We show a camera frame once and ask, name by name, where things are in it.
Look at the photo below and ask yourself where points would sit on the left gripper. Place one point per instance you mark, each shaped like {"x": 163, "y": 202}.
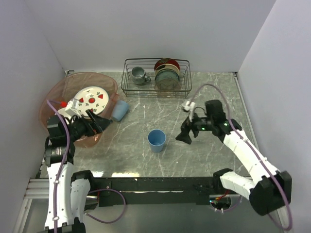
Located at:
{"x": 98, "y": 124}

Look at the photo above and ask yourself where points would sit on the black wire dish rack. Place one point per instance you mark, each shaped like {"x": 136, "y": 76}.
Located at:
{"x": 148, "y": 90}

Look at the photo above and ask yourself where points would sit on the clear glass plate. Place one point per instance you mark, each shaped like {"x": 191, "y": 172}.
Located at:
{"x": 167, "y": 87}

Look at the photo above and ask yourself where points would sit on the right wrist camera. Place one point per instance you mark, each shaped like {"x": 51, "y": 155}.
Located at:
{"x": 189, "y": 107}

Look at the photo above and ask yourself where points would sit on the blue bottom plate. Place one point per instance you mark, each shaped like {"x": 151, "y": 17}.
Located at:
{"x": 92, "y": 98}

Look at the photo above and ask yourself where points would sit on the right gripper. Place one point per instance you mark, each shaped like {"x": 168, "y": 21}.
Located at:
{"x": 184, "y": 136}

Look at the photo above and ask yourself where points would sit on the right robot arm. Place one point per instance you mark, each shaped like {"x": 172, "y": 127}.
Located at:
{"x": 267, "y": 189}

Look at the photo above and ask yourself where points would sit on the pink transparent plastic bin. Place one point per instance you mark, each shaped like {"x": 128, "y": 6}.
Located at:
{"x": 68, "y": 87}

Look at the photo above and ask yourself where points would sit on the light blue cup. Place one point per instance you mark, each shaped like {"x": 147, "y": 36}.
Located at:
{"x": 120, "y": 109}

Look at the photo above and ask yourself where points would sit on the red floral plate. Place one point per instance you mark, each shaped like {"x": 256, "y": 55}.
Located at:
{"x": 166, "y": 61}

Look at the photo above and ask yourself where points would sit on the plain cream bowl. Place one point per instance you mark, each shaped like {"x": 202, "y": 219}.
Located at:
{"x": 66, "y": 115}

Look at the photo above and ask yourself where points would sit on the blue plastic cup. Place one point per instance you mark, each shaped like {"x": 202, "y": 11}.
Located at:
{"x": 156, "y": 139}

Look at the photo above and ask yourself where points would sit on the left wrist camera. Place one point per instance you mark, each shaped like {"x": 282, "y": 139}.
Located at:
{"x": 72, "y": 107}

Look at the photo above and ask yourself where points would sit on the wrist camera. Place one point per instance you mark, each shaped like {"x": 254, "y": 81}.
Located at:
{"x": 189, "y": 107}
{"x": 72, "y": 107}

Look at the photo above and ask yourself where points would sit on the cream yellow plate in rack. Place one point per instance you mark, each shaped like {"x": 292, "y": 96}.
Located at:
{"x": 167, "y": 66}

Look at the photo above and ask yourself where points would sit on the grey-green ceramic mug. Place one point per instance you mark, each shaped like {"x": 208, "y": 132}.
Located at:
{"x": 139, "y": 76}

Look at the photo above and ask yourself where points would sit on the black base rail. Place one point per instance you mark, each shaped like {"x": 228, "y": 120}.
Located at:
{"x": 154, "y": 190}

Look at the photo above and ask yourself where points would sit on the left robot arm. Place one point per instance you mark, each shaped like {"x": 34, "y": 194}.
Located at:
{"x": 68, "y": 190}

